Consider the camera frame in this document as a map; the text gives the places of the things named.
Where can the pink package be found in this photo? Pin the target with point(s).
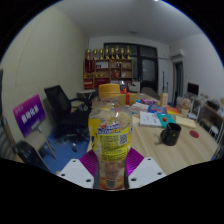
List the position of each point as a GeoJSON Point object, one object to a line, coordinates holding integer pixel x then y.
{"type": "Point", "coordinates": [147, 101]}

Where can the teal book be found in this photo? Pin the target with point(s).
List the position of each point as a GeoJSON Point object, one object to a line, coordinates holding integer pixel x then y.
{"type": "Point", "coordinates": [166, 119]}

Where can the orange carton box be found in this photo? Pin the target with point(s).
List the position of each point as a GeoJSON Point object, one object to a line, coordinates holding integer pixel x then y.
{"type": "Point", "coordinates": [164, 99]}

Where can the purple sign board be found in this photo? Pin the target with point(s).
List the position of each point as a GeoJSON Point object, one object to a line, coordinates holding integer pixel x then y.
{"type": "Point", "coordinates": [29, 114]}

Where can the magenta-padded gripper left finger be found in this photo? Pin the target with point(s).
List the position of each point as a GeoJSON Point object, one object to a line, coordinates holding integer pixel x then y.
{"type": "Point", "coordinates": [75, 171]}

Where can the black mug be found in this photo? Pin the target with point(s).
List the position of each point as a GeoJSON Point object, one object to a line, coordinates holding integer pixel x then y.
{"type": "Point", "coordinates": [170, 135]}

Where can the white wall air conditioner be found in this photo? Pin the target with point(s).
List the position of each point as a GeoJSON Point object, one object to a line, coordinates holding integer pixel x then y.
{"type": "Point", "coordinates": [177, 55]}

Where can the wooden shelf unit with trophies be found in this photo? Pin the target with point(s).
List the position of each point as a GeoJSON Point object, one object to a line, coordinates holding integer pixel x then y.
{"type": "Point", "coordinates": [108, 70]}

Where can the flat round red coaster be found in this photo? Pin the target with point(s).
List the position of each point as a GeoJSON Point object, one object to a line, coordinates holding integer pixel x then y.
{"type": "Point", "coordinates": [194, 134]}

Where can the black office chair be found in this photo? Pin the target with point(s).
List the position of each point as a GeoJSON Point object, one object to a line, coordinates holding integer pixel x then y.
{"type": "Point", "coordinates": [65, 110]}

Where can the white booklet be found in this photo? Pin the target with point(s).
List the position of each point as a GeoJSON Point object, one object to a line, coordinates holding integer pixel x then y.
{"type": "Point", "coordinates": [149, 119]}

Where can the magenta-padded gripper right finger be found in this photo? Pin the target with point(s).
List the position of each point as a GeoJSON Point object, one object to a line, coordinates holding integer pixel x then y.
{"type": "Point", "coordinates": [146, 170]}

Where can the wooden side desk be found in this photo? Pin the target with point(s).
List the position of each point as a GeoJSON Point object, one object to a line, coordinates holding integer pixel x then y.
{"type": "Point", "coordinates": [213, 115]}

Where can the blue colourful book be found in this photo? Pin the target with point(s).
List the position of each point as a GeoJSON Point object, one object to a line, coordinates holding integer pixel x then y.
{"type": "Point", "coordinates": [156, 108]}

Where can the clear yellow-labelled drink bottle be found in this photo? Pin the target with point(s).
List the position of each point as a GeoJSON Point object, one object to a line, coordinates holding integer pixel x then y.
{"type": "Point", "coordinates": [110, 133]}

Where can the black computer monitor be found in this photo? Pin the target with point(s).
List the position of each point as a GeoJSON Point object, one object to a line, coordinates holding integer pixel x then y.
{"type": "Point", "coordinates": [193, 89]}

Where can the pink flower bouquet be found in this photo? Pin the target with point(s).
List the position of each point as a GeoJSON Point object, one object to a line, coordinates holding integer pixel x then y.
{"type": "Point", "coordinates": [185, 104]}

